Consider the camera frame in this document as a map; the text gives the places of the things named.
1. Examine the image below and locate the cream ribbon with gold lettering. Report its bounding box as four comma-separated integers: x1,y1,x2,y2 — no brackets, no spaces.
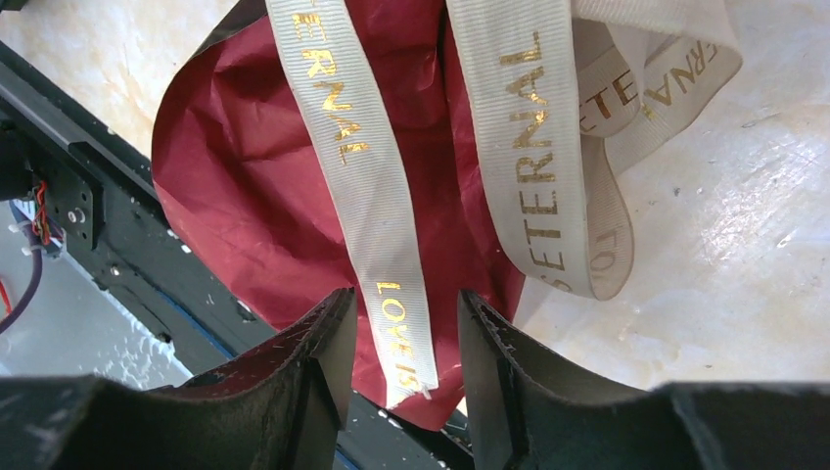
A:
266,1,743,407

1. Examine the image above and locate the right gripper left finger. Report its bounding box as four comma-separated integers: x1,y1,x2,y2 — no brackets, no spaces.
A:
156,288,357,469

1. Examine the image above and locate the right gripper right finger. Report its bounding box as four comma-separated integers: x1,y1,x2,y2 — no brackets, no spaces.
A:
458,290,645,469

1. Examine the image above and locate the red paper flower bouquet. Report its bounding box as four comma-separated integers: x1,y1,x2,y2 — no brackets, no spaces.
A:
152,1,525,431

